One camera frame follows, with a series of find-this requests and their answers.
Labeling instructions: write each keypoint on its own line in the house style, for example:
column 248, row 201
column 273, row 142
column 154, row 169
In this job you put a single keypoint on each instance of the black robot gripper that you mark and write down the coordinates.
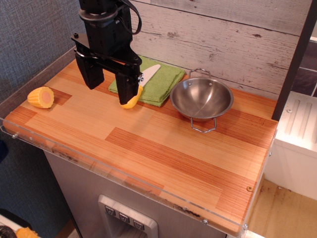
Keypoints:
column 106, row 45

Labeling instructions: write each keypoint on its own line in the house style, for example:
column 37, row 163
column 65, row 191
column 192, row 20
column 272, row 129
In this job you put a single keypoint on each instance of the stainless steel pot with handles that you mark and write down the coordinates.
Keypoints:
column 201, row 98

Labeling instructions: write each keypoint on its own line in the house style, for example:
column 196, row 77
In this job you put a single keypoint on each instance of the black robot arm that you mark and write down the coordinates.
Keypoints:
column 107, row 8

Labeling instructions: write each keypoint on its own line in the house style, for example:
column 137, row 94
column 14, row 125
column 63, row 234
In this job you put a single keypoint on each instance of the green folded cloth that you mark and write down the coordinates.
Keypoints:
column 157, row 90

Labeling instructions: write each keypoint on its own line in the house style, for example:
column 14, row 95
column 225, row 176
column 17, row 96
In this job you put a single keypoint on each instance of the yellow toy corn cob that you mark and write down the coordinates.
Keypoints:
column 42, row 97

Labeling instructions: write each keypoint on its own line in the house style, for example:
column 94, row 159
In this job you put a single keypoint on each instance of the grey toy fridge cabinet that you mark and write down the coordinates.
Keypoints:
column 81, row 189

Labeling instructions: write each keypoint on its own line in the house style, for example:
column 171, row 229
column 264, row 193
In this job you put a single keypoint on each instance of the silver dispenser panel with buttons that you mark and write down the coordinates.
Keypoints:
column 122, row 221

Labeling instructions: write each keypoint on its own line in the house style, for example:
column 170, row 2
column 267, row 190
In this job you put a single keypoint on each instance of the yellow toy at bottom left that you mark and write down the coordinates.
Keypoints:
column 26, row 233

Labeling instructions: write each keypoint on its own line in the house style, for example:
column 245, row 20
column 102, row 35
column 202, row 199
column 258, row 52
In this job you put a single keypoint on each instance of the clear acrylic edge guard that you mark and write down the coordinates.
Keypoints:
column 211, row 177

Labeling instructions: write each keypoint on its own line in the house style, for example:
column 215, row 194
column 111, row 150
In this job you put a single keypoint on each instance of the white toy sink unit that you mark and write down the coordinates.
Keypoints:
column 293, row 160

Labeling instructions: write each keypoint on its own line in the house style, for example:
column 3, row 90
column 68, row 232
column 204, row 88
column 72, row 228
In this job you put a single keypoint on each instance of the toy knife yellow handle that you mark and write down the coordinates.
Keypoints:
column 147, row 74

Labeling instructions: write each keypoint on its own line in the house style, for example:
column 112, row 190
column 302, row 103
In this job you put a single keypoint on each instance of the dark vertical post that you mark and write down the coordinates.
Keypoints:
column 296, row 60

